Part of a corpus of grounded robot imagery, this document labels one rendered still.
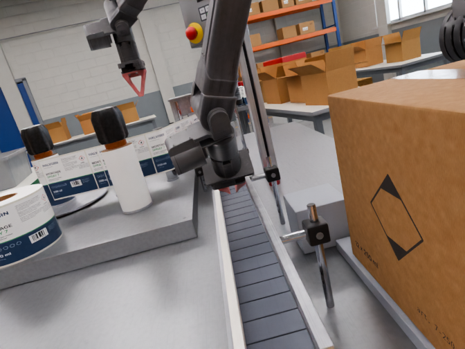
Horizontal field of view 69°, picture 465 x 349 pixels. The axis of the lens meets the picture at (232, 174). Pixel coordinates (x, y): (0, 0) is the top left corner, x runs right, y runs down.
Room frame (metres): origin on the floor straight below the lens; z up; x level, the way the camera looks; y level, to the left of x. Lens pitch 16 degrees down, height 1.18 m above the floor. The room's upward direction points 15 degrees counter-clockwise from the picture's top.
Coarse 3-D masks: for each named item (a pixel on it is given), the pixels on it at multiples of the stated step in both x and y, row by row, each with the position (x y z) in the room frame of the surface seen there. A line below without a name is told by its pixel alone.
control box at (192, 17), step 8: (184, 0) 1.15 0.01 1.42; (192, 0) 1.13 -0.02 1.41; (208, 0) 1.10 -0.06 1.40; (184, 8) 1.15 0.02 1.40; (192, 8) 1.13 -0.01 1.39; (184, 16) 1.15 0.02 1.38; (192, 16) 1.14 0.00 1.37; (192, 24) 1.14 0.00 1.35; (200, 24) 1.13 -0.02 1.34; (200, 32) 1.13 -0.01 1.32; (248, 32) 1.15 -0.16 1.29; (192, 40) 1.15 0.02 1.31; (200, 40) 1.13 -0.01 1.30
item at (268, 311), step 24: (240, 192) 0.87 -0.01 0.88; (240, 216) 0.71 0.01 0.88; (240, 240) 0.60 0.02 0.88; (264, 240) 0.57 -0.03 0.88; (240, 264) 0.51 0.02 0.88; (264, 264) 0.49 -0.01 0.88; (240, 288) 0.45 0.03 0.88; (264, 288) 0.43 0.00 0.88; (288, 288) 0.42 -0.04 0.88; (264, 312) 0.38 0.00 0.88; (288, 312) 0.37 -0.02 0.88; (264, 336) 0.34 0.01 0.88; (288, 336) 0.33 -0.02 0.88
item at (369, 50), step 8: (368, 40) 5.08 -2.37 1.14; (376, 40) 5.10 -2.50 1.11; (360, 48) 5.14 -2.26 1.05; (368, 48) 5.10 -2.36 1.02; (376, 48) 5.12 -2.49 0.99; (360, 56) 5.24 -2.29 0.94; (368, 56) 5.10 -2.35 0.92; (376, 56) 5.12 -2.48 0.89; (360, 64) 5.26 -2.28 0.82; (368, 64) 5.10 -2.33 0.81
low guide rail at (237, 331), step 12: (216, 192) 0.81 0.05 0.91; (216, 204) 0.73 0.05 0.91; (228, 252) 0.50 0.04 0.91; (228, 264) 0.46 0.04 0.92; (228, 276) 0.43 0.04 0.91; (228, 288) 0.40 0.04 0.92; (228, 300) 0.38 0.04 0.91; (240, 312) 0.37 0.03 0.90; (240, 324) 0.33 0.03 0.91; (240, 336) 0.31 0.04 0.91; (240, 348) 0.29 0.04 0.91
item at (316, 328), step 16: (256, 192) 0.61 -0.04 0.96; (256, 208) 0.56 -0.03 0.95; (272, 224) 0.46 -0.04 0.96; (272, 240) 0.41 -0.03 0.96; (288, 256) 0.36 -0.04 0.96; (288, 272) 0.33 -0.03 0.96; (304, 288) 0.30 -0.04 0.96; (304, 304) 0.28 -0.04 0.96; (304, 320) 0.27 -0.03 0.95; (320, 320) 0.25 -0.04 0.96; (320, 336) 0.23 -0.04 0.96
